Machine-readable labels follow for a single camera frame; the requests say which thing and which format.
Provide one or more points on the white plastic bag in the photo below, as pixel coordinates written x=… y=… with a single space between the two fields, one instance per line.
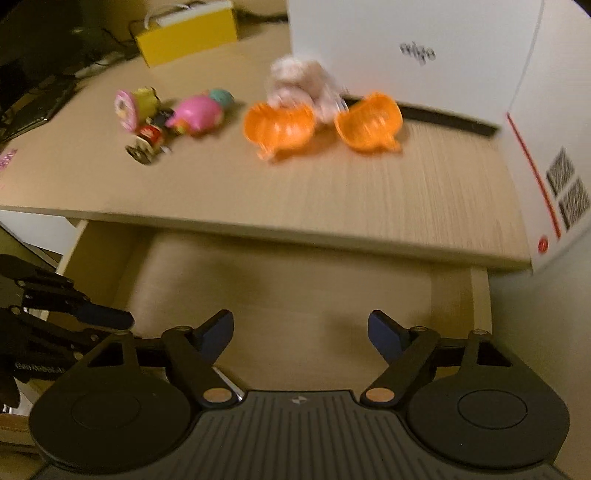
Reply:
x=300 y=81

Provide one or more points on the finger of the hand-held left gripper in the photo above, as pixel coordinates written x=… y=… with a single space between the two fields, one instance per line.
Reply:
x=69 y=339
x=106 y=316

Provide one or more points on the black keyboard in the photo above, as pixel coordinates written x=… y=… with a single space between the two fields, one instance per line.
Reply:
x=32 y=106

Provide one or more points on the orange capsule half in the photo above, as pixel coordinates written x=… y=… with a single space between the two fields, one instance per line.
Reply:
x=277 y=127
x=369 y=122

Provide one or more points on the wide white drawer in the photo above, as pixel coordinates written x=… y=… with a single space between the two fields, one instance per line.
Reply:
x=286 y=295

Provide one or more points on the yellow cardboard box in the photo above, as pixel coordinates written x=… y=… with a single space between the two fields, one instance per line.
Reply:
x=189 y=39

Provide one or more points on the pink and yellow round toy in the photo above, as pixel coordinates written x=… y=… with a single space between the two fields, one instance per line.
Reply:
x=134 y=106

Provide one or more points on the pink and teal toy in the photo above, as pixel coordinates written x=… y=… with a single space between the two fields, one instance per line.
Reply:
x=198 y=113

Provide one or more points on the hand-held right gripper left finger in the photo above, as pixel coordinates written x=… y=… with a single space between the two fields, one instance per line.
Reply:
x=217 y=334

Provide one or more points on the white computer case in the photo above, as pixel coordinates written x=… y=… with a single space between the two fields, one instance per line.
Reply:
x=392 y=41

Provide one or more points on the narrow white drawer front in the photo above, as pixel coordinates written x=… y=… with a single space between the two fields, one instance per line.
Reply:
x=32 y=235

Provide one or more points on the white printed card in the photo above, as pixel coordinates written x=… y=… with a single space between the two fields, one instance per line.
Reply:
x=545 y=138

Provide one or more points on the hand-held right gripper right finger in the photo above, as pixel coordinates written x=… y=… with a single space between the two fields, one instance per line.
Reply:
x=385 y=337

